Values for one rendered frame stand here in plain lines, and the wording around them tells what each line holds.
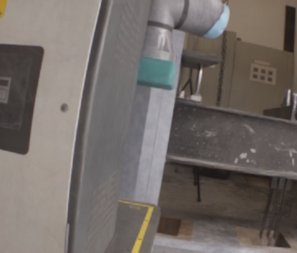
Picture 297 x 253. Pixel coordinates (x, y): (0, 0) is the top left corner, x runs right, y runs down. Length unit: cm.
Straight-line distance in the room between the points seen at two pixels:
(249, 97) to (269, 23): 114
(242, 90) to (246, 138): 310
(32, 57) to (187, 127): 134
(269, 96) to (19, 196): 453
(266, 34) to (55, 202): 490
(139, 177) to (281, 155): 64
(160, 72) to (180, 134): 82
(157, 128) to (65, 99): 116
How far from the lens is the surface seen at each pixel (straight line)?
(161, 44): 96
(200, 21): 103
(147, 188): 158
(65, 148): 41
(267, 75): 487
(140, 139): 156
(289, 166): 177
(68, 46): 41
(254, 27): 521
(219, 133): 172
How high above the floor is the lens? 60
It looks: 2 degrees down
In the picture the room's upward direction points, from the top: 9 degrees clockwise
